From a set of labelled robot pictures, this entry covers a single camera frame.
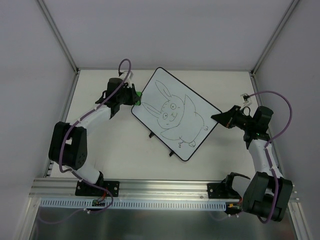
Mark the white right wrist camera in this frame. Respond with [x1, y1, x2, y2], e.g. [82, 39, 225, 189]
[241, 93, 252, 106]

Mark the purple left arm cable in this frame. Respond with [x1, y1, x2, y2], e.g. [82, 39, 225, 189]
[37, 58, 133, 225]

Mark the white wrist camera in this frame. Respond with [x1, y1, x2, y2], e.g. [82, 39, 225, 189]
[241, 93, 252, 106]
[119, 70, 134, 88]

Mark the whiteboard with rabbit drawing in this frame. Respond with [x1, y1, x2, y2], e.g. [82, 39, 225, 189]
[131, 67, 221, 162]

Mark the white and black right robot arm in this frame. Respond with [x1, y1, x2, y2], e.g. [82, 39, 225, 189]
[211, 105, 293, 223]

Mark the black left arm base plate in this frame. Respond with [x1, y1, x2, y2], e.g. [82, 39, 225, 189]
[75, 180, 120, 198]

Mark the right aluminium frame post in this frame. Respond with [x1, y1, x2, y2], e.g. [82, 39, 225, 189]
[250, 0, 301, 76]

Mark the aluminium mounting rail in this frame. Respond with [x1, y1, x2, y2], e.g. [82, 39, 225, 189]
[28, 176, 300, 201]

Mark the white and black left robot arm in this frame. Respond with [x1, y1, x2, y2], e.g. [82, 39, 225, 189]
[48, 77, 143, 196]

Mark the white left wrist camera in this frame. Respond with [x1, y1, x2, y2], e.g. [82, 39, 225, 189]
[119, 70, 134, 88]

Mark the aluminium frame post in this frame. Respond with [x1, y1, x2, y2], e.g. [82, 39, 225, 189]
[250, 0, 301, 76]
[35, 0, 79, 74]

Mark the left aluminium frame post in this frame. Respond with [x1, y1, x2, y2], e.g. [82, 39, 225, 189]
[35, 0, 79, 74]

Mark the green bone-shaped whiteboard eraser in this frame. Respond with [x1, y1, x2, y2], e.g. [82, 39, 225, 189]
[135, 91, 142, 106]

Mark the white slotted cable duct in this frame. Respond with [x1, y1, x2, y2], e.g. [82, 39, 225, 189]
[39, 197, 227, 212]

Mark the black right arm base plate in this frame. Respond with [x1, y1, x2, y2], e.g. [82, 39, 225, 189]
[206, 182, 229, 199]

